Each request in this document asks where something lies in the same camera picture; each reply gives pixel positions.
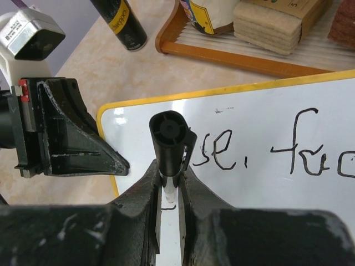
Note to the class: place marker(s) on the white bag lower left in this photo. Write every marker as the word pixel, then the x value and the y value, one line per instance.
pixel 210 17

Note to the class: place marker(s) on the yellow framed whiteboard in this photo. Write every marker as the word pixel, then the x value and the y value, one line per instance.
pixel 286 144

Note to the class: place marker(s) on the black drink can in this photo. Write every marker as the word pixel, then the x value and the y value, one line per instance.
pixel 123 23

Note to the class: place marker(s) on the tan cardboard box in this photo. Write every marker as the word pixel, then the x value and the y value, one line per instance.
pixel 277 26

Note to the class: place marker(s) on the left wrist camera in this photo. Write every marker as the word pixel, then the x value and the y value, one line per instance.
pixel 28 36

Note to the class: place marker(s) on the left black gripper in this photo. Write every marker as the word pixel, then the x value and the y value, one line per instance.
pixel 55 135

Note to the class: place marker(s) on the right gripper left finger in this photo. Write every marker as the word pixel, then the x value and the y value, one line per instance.
pixel 122 232

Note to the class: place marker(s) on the brown packet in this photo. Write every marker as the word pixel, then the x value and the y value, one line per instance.
pixel 342 28

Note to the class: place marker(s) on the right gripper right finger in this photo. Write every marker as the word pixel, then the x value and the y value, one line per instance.
pixel 213 232

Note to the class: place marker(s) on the wooden three tier shelf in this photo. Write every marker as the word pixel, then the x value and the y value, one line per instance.
pixel 316 54

